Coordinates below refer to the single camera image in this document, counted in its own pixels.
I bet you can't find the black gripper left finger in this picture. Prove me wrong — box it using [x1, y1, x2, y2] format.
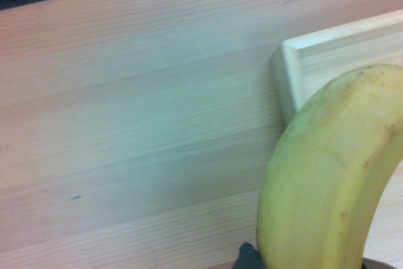
[232, 242, 268, 269]

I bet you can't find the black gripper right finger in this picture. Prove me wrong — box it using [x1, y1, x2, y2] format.
[360, 258, 397, 269]

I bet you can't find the yellow banana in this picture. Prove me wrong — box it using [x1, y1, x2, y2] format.
[256, 63, 403, 269]

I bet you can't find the light wooden tray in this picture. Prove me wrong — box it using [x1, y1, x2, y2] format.
[272, 9, 403, 265]

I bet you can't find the wooden coffee table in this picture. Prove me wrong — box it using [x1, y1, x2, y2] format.
[0, 0, 403, 269]

